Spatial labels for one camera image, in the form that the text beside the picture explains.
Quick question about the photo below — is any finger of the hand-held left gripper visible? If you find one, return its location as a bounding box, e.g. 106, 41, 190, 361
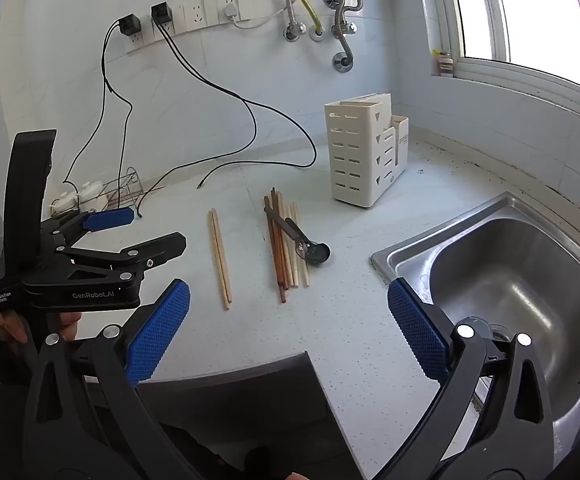
40, 206, 136, 251
60, 231, 187, 281

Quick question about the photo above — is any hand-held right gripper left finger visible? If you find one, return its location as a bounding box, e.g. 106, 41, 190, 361
21, 278, 191, 480

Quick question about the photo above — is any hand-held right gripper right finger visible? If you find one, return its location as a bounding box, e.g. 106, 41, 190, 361
370, 277, 556, 480

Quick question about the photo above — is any light wooden chopstick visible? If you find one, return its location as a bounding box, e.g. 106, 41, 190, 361
208, 210, 229, 311
212, 208, 233, 307

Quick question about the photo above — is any metal spoon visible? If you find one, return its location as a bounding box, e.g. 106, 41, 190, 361
264, 206, 331, 267

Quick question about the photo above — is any pile of mixed chopsticks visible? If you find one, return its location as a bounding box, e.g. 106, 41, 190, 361
263, 187, 311, 304

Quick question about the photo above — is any cream plastic utensil holder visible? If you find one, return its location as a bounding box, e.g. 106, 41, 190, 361
324, 92, 409, 209

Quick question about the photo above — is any person's left hand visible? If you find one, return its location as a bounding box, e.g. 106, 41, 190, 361
0, 309, 83, 346

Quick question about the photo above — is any white condiment jar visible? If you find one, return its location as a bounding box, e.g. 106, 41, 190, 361
50, 191, 82, 217
77, 181, 108, 211

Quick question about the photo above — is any dark grey panel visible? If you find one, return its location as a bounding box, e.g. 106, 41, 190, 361
70, 351, 353, 480

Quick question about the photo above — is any stainless steel sink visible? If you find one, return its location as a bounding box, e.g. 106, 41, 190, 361
370, 191, 580, 466

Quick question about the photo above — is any small glass bottle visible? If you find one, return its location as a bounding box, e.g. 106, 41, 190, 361
432, 49, 454, 77

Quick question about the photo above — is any white framed window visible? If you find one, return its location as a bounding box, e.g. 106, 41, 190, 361
422, 0, 580, 111

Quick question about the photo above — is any metal wire rack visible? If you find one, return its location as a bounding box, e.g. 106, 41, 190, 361
97, 167, 143, 209

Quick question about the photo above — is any black charging cable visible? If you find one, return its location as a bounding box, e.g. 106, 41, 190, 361
157, 22, 317, 190
62, 20, 136, 208
136, 22, 259, 218

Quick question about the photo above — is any white wall outlet strip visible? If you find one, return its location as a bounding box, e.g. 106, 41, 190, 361
122, 0, 255, 55

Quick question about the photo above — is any curved corrugated metal hose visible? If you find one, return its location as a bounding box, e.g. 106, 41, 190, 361
333, 7, 353, 61

